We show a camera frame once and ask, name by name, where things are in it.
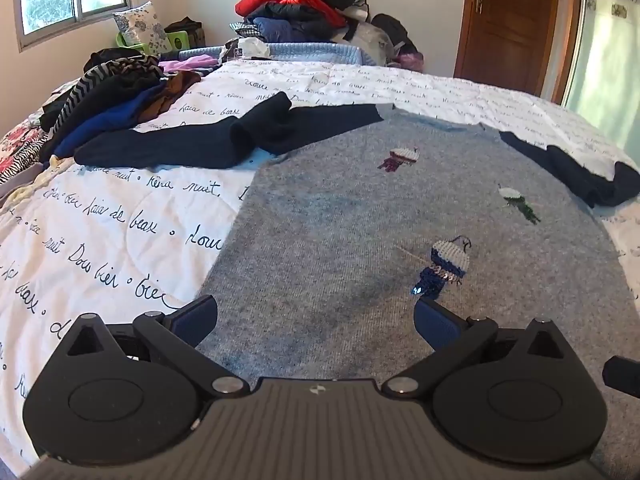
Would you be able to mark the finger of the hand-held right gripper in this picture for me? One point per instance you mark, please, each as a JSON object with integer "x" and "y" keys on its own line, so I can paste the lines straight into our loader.
{"x": 625, "y": 377}

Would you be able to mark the black backpack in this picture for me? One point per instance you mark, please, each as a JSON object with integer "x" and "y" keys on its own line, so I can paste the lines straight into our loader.
{"x": 395, "y": 30}

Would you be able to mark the wooden door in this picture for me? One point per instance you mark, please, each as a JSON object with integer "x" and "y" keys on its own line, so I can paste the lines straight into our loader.
{"x": 510, "y": 25}

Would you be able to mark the black bag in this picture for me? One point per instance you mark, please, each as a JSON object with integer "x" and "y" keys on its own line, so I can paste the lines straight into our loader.
{"x": 185, "y": 27}

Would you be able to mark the grey sweater with navy sleeves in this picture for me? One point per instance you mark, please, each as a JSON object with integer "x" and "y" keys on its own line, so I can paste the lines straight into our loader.
{"x": 350, "y": 220}

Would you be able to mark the frosted glass sliding door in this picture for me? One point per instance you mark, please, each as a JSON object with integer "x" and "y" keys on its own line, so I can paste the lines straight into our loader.
{"x": 610, "y": 60}

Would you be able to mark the green plastic chair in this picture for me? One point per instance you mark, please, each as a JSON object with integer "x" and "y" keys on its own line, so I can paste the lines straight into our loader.
{"x": 177, "y": 40}

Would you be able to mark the stack of folded clothes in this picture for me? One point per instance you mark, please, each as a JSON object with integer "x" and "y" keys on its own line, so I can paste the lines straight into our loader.
{"x": 100, "y": 105}

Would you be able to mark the pile of clothes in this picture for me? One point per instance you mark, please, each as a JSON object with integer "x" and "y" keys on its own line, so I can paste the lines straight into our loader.
{"x": 300, "y": 25}

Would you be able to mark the floral cushion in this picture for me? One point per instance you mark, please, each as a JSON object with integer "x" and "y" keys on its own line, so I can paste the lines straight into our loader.
{"x": 142, "y": 27}

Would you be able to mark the red floral cloth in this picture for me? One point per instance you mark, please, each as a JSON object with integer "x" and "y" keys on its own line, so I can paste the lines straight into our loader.
{"x": 20, "y": 147}

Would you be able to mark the light blue knitted blanket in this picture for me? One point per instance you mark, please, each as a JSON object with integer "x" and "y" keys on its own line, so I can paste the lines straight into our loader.
{"x": 310, "y": 52}

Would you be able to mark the clear plastic bag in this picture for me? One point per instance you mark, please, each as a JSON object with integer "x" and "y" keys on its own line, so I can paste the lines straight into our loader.
{"x": 370, "y": 40}

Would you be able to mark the white script printed blanket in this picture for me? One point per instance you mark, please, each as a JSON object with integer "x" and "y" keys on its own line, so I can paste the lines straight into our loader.
{"x": 125, "y": 210}

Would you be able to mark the white patterned cloth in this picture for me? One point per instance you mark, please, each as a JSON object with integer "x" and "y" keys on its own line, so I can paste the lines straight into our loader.
{"x": 250, "y": 47}

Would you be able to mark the purple bag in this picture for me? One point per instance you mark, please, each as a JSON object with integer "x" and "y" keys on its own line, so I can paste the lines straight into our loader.
{"x": 412, "y": 62}

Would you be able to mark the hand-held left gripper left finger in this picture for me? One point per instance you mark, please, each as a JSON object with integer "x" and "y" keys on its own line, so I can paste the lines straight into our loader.
{"x": 197, "y": 317}

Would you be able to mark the purple cloth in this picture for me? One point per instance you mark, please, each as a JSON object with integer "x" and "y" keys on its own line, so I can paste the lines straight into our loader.
{"x": 192, "y": 64}

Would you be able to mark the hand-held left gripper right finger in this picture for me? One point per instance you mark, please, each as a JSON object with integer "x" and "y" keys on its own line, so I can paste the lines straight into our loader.
{"x": 435, "y": 325}

